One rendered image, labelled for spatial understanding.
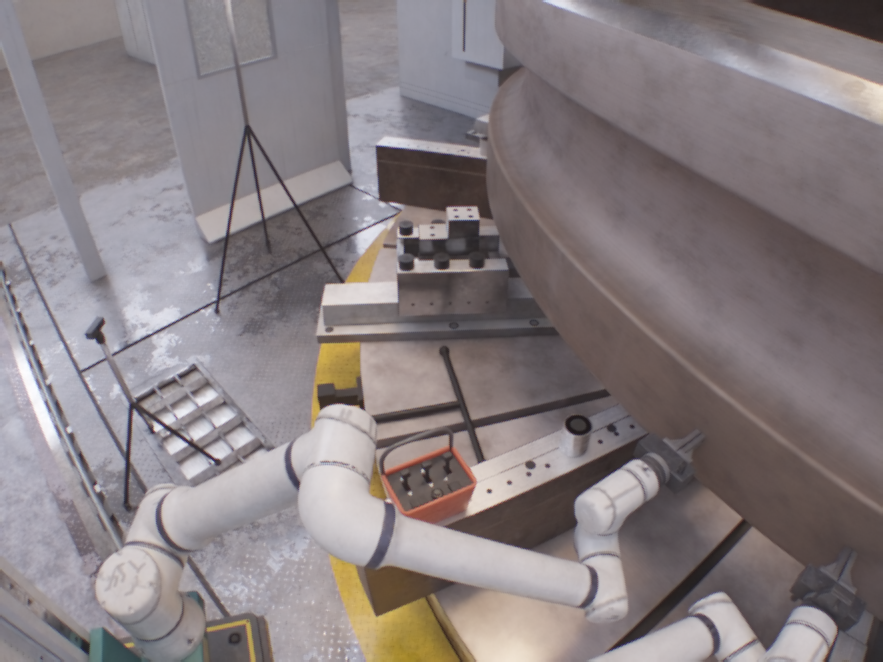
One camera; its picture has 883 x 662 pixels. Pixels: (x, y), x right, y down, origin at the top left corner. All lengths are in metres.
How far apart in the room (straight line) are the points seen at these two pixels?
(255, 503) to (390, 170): 2.58
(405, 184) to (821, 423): 2.71
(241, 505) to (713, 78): 1.18
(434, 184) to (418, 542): 2.63
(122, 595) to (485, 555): 0.78
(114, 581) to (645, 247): 1.46
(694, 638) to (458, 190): 2.71
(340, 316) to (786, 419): 1.81
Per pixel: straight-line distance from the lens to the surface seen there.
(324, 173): 4.50
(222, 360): 3.03
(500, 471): 1.54
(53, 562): 2.62
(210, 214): 4.14
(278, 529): 2.31
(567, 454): 1.59
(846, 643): 1.62
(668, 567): 1.93
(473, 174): 3.24
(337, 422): 1.01
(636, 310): 1.39
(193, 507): 1.29
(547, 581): 1.08
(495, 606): 1.76
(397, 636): 2.06
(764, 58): 1.07
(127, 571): 1.37
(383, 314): 2.45
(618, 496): 1.14
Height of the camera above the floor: 1.93
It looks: 40 degrees down
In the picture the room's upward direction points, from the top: straight up
